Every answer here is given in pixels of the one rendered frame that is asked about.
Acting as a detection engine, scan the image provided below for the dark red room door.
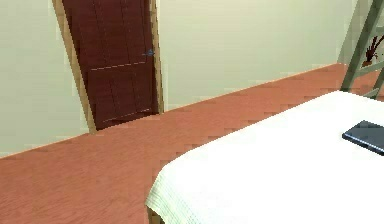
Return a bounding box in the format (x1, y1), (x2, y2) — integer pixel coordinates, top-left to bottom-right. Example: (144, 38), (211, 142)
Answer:
(51, 0), (165, 136)

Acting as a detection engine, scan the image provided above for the white bed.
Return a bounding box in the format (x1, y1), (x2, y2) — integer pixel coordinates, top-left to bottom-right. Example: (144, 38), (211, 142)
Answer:
(145, 90), (384, 224)

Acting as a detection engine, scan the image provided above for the grey green ladder shelf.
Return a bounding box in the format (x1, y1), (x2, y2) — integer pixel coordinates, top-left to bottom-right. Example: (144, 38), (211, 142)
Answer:
(340, 0), (384, 101)

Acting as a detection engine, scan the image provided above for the dark red house plant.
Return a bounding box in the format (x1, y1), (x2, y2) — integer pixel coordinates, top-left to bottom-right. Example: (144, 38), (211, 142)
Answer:
(362, 35), (384, 68)

